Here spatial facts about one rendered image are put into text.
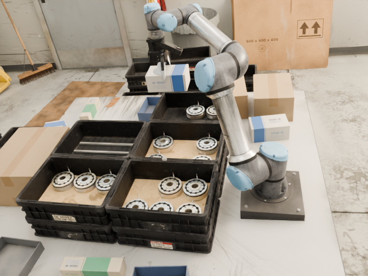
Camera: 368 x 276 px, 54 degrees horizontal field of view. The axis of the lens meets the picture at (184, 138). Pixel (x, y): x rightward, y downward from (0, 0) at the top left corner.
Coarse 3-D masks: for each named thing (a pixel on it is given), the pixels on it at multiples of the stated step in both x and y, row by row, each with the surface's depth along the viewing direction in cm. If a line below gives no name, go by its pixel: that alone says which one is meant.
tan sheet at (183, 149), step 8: (152, 144) 185; (176, 144) 182; (184, 144) 181; (192, 144) 181; (152, 152) 179; (168, 152) 178; (176, 152) 177; (184, 152) 176; (192, 152) 175; (216, 152) 173
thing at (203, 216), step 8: (128, 160) 160; (136, 160) 159; (144, 160) 159; (152, 160) 158; (160, 160) 157; (168, 160) 156; (176, 160) 156; (216, 168) 149; (120, 176) 152; (112, 192) 145; (208, 192) 138; (208, 200) 135; (112, 208) 137; (120, 208) 137; (128, 208) 136; (208, 208) 132; (152, 216) 135; (160, 216) 134; (168, 216) 133; (176, 216) 132; (184, 216) 131; (192, 216) 130; (200, 216) 129
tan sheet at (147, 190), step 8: (136, 184) 162; (144, 184) 161; (152, 184) 160; (208, 184) 156; (136, 192) 157; (144, 192) 157; (152, 192) 156; (128, 200) 154; (152, 200) 152; (160, 200) 152; (168, 200) 151; (176, 200) 150; (184, 200) 150; (200, 200) 149; (176, 208) 147
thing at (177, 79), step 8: (184, 64) 185; (152, 72) 182; (168, 72) 179; (176, 72) 178; (184, 72) 177; (152, 80) 180; (160, 80) 179; (168, 80) 178; (176, 80) 178; (184, 80) 177; (152, 88) 182; (160, 88) 182; (168, 88) 181; (176, 88) 180; (184, 88) 180
